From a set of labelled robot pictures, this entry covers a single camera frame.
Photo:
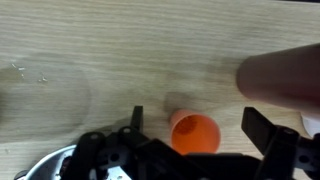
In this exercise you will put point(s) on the blurred brown bottle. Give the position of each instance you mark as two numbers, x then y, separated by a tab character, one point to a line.
288	78

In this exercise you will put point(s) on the orange plastic cup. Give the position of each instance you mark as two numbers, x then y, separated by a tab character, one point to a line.
193	132

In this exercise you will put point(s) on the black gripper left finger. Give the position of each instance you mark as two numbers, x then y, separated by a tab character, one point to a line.
96	153

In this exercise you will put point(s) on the clear glass cup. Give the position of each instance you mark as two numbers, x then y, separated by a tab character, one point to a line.
39	101

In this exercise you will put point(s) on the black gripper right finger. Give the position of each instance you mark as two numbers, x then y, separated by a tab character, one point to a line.
283	148

